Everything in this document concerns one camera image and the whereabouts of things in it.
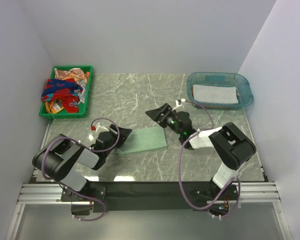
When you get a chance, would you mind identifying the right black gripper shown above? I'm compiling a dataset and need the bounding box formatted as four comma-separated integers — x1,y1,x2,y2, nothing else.
145,103,183,137

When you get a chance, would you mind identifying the green panda towel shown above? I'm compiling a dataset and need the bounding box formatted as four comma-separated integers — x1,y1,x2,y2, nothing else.
116,126,168,156

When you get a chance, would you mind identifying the red blue patterned cloth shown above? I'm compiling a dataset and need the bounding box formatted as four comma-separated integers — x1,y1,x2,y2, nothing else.
41,78,83,113

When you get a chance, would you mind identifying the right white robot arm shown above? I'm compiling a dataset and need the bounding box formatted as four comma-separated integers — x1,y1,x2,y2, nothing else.
145,99,257,200

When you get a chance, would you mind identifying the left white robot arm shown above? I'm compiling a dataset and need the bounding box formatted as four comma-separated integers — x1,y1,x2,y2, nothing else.
32,124,133,201

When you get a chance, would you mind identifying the green plastic bin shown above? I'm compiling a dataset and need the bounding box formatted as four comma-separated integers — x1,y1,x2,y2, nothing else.
39,65,94,120

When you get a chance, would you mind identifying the folded white towel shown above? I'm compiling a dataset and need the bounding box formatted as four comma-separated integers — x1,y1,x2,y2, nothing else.
192,84,239,104

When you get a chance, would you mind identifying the orange yellow cloth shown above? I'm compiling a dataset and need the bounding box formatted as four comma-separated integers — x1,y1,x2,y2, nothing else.
44,99,64,114

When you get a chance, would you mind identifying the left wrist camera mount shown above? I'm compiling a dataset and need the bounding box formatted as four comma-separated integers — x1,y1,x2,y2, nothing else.
88,120,109,142

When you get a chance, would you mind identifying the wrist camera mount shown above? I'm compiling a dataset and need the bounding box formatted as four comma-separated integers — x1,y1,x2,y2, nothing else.
88,120,109,142
172,98,187,111

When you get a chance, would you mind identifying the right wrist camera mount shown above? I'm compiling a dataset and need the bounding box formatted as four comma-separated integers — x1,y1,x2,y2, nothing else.
172,98,187,111

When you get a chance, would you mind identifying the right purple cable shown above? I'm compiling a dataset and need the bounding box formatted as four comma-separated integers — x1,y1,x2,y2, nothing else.
177,99,242,220

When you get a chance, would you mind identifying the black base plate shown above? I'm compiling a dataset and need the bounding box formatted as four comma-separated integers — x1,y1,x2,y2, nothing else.
60,180,269,216

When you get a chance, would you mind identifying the aluminium mounting rail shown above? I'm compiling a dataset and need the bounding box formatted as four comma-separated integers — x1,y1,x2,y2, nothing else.
4,122,291,240

